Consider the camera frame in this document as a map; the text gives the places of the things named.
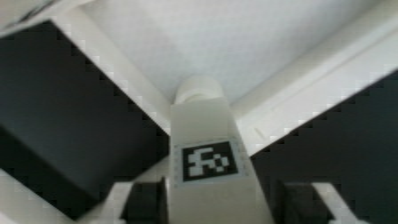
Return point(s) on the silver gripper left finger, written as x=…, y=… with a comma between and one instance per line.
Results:
x=133, y=206

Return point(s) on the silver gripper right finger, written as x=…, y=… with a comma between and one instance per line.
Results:
x=311, y=204

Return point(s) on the white desk leg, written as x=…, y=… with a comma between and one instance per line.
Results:
x=215, y=194

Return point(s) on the white U-shaped obstacle frame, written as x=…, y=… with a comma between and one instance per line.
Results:
x=80, y=140

